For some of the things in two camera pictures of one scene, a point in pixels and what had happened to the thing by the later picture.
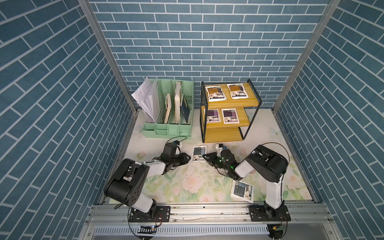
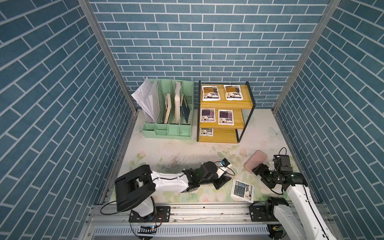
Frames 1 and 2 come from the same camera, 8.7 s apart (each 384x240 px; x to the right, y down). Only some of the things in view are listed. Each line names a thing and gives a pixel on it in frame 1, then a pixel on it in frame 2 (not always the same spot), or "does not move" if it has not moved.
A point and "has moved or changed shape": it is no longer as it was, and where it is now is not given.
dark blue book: [185, 109] does not move
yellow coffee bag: [215, 93] has moved or changed shape
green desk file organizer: [176, 105] does not move
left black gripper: [183, 158] -> [220, 182]
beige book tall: [177, 102] does not move
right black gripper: [212, 157] -> [260, 169]
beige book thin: [168, 106] does not move
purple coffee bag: [230, 116] has moved or changed shape
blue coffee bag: [198, 152] -> [206, 132]
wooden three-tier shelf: [227, 110] does not move
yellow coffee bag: [237, 91] has moved or changed shape
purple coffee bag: [213, 115] has moved or changed shape
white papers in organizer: [147, 95] does not move
